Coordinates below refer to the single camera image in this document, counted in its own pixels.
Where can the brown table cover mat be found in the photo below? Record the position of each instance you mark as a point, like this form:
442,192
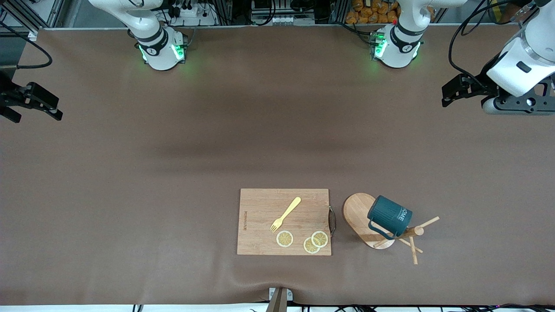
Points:
130,195

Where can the yellow plastic fork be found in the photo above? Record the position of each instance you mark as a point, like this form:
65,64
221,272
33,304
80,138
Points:
288,211

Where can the dark green mug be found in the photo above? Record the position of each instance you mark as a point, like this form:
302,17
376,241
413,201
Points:
390,214

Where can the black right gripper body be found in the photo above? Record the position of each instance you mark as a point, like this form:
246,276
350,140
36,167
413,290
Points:
8,99

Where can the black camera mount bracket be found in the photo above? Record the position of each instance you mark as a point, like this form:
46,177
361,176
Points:
516,103

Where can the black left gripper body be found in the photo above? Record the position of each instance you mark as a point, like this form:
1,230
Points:
482,86

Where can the wooden cutting board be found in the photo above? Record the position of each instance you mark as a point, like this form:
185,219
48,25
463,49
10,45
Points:
260,208

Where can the aluminium profile rail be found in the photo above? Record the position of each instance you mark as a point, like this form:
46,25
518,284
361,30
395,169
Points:
279,303

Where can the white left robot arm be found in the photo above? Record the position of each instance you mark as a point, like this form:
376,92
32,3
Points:
520,65

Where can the grey electronic equipment unit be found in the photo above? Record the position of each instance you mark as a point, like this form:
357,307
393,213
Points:
282,19

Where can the white power strip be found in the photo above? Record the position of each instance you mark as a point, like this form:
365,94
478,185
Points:
193,13

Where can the wooden mug tree rack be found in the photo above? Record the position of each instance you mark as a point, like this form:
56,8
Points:
355,214

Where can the aluminium frame struts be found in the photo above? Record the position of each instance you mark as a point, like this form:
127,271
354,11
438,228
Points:
55,13

